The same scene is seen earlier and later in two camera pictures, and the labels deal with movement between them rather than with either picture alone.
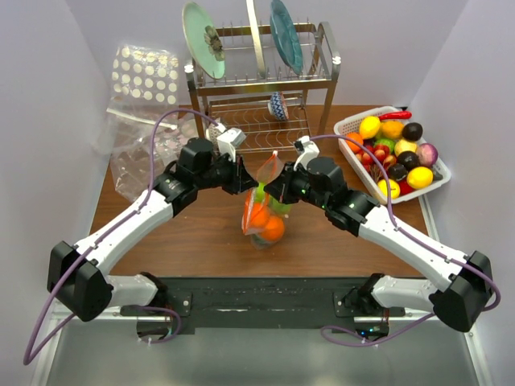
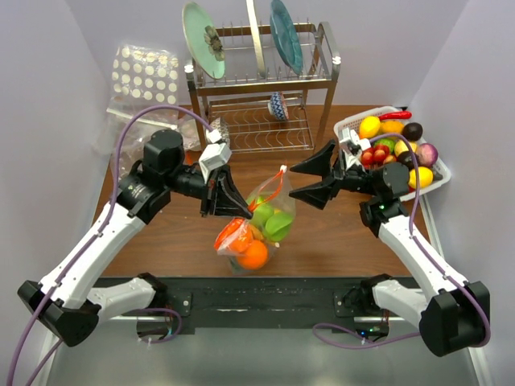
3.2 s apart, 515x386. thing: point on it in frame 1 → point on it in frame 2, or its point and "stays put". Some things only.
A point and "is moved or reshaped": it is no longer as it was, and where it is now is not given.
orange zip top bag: (264, 216) is moved or reshaped
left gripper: (241, 179) → (220, 195)
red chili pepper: (395, 115) stays put
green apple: (260, 193) → (262, 212)
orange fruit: (259, 214) → (245, 237)
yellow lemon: (419, 178) stays put
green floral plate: (203, 40) stays put
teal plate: (286, 36) stays put
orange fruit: (273, 229) → (254, 256)
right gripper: (281, 187) → (319, 195)
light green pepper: (280, 207) → (277, 225)
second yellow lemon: (369, 126) stays put
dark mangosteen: (412, 131) stays put
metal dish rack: (272, 111) stays put
